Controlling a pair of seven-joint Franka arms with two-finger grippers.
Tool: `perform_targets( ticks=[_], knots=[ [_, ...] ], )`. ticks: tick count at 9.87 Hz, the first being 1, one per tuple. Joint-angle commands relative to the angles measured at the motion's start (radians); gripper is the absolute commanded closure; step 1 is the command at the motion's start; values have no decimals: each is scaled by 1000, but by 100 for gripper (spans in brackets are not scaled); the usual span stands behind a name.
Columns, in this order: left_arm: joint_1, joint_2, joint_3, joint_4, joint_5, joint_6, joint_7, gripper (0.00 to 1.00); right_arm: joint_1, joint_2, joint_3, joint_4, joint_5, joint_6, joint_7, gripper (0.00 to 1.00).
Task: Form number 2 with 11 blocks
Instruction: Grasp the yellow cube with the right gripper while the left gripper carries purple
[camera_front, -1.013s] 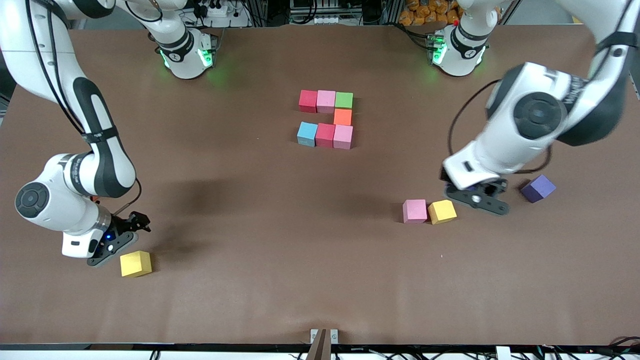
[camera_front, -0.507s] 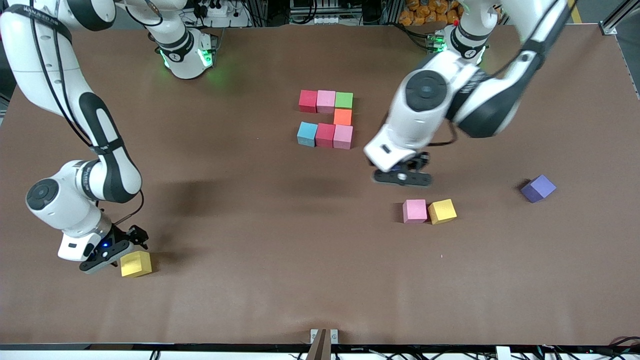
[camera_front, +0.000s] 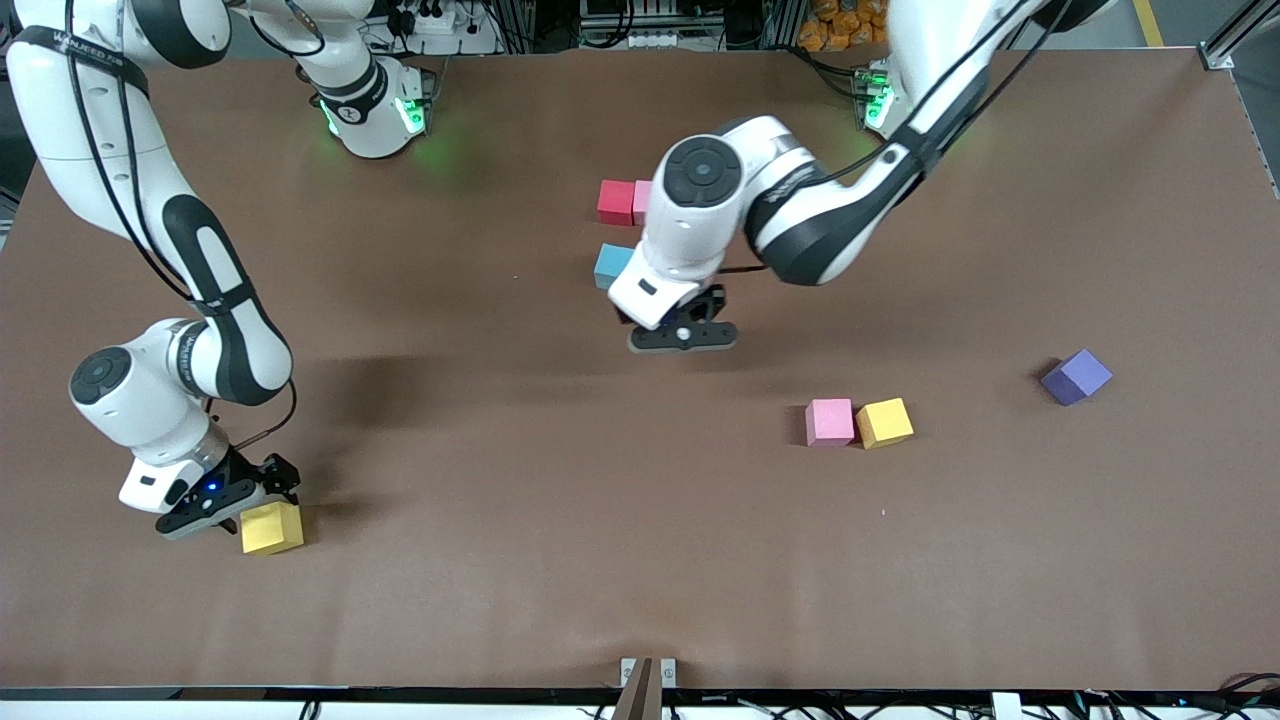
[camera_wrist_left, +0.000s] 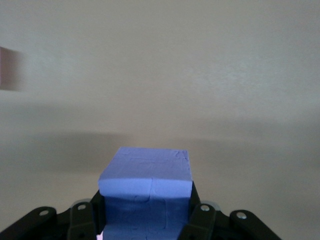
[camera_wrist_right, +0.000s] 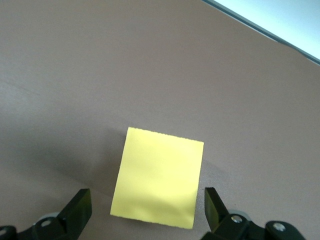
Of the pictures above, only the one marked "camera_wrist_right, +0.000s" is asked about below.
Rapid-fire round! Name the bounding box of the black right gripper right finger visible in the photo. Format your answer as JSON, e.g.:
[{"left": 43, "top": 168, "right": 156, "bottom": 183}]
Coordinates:
[{"left": 199, "top": 187, "right": 306, "bottom": 240}]

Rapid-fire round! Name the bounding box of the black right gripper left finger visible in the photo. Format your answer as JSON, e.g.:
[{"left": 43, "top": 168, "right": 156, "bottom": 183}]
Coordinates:
[{"left": 0, "top": 188, "right": 93, "bottom": 240}]

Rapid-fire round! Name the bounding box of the yellow foam cube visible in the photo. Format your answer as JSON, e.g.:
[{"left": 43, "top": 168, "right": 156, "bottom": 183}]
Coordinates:
[{"left": 109, "top": 126, "right": 205, "bottom": 230}]

